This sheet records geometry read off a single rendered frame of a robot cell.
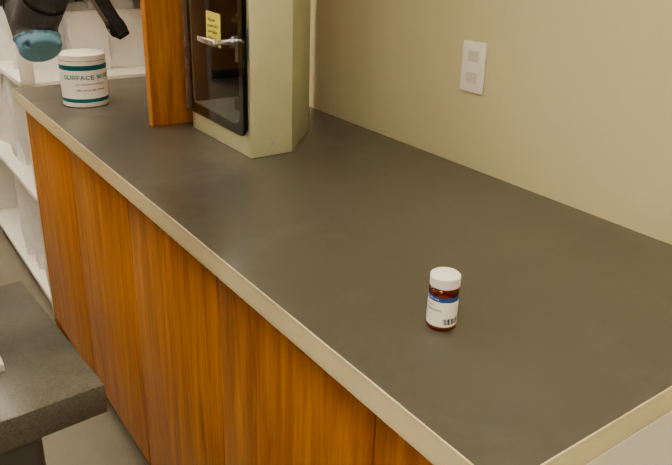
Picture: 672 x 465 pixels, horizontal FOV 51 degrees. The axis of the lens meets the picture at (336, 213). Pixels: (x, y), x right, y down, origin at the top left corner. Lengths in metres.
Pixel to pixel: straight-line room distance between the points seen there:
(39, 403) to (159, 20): 1.21
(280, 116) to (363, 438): 0.89
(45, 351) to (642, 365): 0.75
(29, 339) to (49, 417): 0.15
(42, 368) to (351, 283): 0.45
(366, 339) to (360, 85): 1.14
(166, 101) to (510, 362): 1.27
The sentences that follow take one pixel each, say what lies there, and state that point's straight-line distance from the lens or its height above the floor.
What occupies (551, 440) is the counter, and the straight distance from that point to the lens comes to 0.82.
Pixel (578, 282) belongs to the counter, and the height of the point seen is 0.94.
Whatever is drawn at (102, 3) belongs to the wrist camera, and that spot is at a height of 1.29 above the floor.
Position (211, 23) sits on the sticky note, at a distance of 1.71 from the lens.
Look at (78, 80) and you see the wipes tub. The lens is 2.15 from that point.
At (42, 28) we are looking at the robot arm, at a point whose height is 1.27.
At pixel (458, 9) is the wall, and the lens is 1.68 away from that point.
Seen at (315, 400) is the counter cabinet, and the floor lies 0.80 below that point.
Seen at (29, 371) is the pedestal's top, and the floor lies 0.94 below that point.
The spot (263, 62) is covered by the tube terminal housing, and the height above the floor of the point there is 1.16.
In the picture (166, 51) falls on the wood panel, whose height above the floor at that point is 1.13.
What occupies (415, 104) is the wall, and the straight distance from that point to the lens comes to 1.80.
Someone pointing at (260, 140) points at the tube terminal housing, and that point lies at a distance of 1.64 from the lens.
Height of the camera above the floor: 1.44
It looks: 22 degrees down
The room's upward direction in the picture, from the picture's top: 2 degrees clockwise
